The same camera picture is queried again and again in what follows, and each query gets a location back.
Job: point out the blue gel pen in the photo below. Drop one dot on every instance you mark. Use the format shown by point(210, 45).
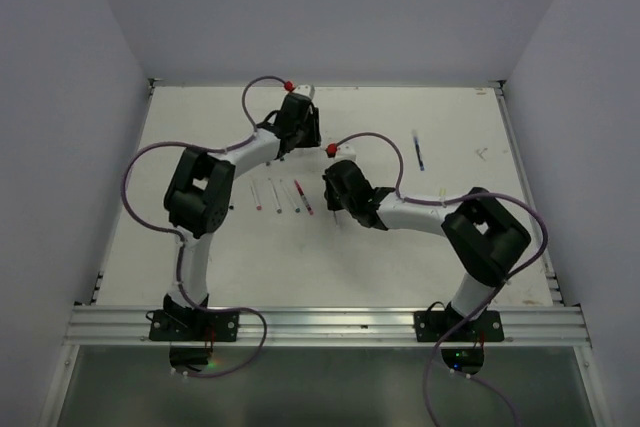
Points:
point(418, 151)

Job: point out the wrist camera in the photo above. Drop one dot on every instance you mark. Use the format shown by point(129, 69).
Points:
point(345, 152)
point(305, 90)

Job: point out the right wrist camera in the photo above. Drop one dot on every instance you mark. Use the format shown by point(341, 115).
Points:
point(345, 152)

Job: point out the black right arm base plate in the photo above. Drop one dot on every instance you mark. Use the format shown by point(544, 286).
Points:
point(462, 351)

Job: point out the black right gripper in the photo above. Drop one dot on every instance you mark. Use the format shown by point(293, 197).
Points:
point(331, 201)

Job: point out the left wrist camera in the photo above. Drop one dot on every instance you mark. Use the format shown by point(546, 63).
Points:
point(305, 90)

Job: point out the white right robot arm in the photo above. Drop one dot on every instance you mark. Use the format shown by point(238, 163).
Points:
point(487, 239)

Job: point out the grey capped white marker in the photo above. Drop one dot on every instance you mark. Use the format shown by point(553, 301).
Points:
point(275, 194)

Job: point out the green capped white marker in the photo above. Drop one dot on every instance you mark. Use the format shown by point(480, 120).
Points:
point(289, 196)

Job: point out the aluminium front mounting rail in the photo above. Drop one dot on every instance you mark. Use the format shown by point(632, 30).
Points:
point(334, 327)

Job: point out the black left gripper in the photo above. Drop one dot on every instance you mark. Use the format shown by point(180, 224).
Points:
point(313, 138)

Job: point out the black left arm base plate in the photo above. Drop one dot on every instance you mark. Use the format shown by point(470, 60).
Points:
point(192, 333)

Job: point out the aluminium table edge rail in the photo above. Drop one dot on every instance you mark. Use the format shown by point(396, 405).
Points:
point(550, 274)

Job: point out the pink capped white marker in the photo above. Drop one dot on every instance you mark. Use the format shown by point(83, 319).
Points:
point(255, 193)

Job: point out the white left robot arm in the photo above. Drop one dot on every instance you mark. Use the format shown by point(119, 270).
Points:
point(199, 193)

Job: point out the red gel pen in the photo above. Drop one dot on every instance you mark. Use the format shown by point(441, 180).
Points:
point(303, 197)

